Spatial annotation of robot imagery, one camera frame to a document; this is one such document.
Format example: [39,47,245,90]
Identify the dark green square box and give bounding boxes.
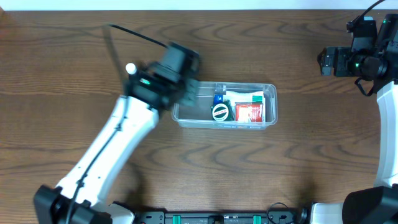
[211,101,234,121]

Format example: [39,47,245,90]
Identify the white green medicine box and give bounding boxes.
[223,91,265,105]

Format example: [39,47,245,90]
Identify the black bottle white cap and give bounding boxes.
[125,63,137,75]

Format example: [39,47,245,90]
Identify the red white Panadol box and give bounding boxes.
[236,103,264,123]

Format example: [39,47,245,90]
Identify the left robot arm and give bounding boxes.
[34,64,199,223]

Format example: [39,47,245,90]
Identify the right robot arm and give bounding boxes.
[309,14,397,223]

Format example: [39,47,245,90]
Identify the clear plastic container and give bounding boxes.
[172,82,278,130]

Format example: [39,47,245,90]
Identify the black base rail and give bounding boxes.
[133,209,310,224]

